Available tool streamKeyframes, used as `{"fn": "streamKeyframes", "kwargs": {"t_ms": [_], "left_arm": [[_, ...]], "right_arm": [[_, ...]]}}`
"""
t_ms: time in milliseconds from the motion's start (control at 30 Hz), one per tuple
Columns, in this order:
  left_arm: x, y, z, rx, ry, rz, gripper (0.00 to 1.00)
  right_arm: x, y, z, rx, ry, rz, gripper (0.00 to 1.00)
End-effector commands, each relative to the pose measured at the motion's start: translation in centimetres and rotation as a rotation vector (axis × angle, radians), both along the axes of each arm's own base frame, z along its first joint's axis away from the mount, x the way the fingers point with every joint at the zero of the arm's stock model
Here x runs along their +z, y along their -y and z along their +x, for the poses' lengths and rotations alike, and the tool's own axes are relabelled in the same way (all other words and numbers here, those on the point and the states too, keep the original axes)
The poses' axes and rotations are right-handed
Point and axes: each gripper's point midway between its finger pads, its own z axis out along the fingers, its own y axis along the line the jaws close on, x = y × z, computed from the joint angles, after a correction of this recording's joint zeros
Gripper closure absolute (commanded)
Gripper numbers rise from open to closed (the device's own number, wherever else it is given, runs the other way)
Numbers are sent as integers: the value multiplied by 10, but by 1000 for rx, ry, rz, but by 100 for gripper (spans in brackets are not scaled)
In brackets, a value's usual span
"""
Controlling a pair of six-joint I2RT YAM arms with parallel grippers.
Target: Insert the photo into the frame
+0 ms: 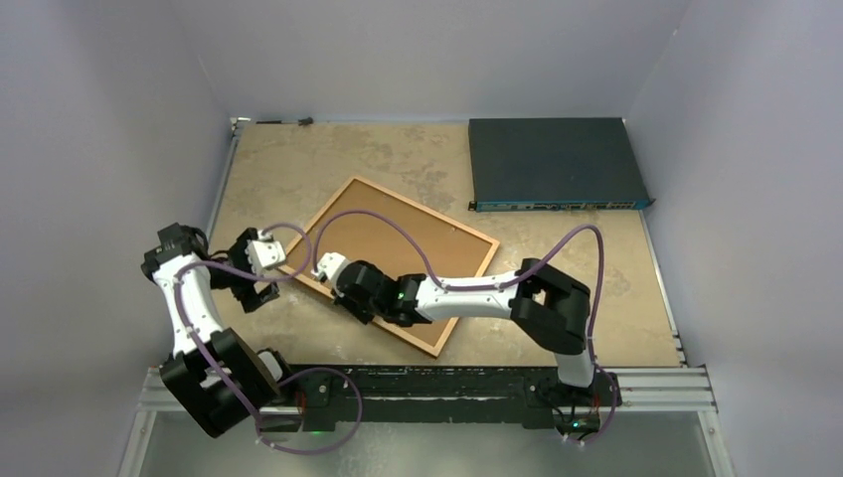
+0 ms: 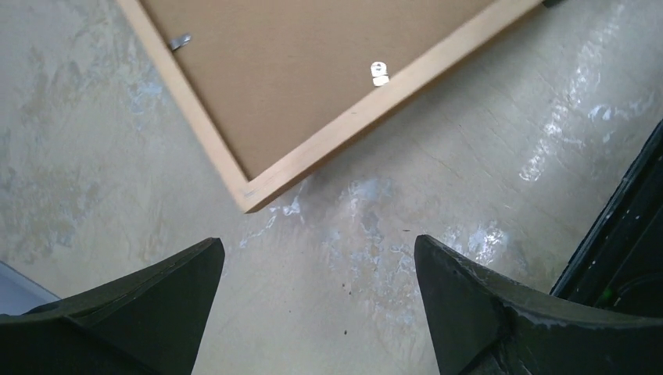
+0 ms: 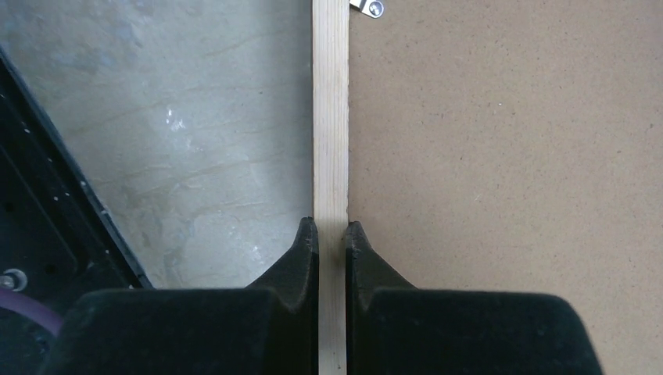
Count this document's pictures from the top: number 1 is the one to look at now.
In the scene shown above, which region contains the black mounting plate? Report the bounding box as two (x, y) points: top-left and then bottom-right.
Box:
(264, 365), (622, 433)

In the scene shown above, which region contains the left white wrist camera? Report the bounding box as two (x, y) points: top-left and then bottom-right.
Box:
(246, 231), (287, 276)

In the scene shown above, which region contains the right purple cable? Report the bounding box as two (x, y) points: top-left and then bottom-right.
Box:
(311, 209), (621, 447)

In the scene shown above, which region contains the aluminium rail base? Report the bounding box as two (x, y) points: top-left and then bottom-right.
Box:
(136, 366), (718, 413)

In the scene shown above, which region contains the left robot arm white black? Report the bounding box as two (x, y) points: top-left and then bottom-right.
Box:
(141, 223), (296, 437)

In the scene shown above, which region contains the purple cable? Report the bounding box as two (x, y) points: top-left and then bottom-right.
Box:
(172, 222), (364, 457)
(311, 209), (621, 447)

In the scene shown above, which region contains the dark blue network switch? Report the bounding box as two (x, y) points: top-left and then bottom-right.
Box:
(468, 117), (654, 213)

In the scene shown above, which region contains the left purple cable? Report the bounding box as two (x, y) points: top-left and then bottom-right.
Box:
(172, 222), (364, 457)

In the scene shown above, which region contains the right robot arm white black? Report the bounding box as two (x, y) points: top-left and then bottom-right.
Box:
(313, 252), (597, 404)

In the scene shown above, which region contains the wooden picture frame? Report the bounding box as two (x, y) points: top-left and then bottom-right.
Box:
(263, 178), (502, 364)

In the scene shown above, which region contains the brown cardboard backing board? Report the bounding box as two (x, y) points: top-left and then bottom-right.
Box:
(296, 177), (500, 363)

